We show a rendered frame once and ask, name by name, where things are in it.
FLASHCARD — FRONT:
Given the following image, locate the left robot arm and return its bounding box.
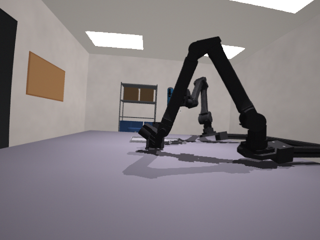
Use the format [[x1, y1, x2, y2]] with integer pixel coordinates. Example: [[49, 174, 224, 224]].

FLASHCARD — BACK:
[[138, 36, 275, 155]]

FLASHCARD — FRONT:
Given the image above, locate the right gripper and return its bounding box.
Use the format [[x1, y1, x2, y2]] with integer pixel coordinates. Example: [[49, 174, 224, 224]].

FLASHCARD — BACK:
[[180, 96, 188, 107]]

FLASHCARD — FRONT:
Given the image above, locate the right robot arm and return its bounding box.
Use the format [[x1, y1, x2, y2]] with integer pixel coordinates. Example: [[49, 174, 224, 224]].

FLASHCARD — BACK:
[[185, 77, 216, 135]]

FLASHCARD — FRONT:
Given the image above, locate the white shallow rectangular tray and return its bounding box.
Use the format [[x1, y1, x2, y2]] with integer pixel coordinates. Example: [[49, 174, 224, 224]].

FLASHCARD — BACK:
[[130, 136, 187, 144]]

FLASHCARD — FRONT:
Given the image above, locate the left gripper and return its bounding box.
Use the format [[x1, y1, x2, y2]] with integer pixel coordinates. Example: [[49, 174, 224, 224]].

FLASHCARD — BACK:
[[146, 137, 165, 149]]

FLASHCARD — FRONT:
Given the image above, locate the blue electric screwdriver barrel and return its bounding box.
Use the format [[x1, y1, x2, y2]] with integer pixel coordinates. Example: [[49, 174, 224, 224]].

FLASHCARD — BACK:
[[167, 87, 174, 106]]

